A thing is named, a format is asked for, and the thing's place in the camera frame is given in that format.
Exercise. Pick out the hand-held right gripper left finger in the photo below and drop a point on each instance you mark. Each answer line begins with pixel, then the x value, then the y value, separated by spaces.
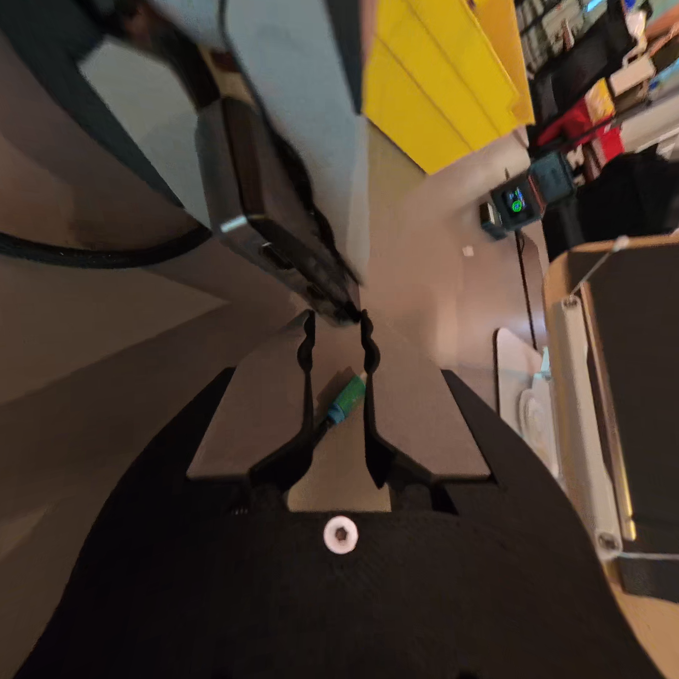
pixel 249 419

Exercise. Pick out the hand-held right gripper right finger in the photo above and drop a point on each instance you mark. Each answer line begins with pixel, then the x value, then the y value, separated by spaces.
pixel 429 419

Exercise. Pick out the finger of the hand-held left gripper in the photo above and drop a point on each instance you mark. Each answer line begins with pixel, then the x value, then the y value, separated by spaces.
pixel 143 106
pixel 297 63

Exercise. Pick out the black HDMI switch hub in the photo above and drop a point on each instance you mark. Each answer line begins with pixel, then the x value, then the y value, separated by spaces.
pixel 249 175

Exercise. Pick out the yellow plastic bin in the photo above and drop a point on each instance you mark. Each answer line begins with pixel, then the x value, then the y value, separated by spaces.
pixel 440 79

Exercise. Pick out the dark green battery charger case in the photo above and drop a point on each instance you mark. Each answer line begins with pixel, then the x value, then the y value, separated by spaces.
pixel 530 196

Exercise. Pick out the red storage bin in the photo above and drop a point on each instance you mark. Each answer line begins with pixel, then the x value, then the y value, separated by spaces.
pixel 578 127

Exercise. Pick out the black office chair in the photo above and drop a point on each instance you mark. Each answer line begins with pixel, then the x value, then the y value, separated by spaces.
pixel 626 201

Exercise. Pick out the black camera battery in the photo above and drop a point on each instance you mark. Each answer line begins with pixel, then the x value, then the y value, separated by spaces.
pixel 490 220

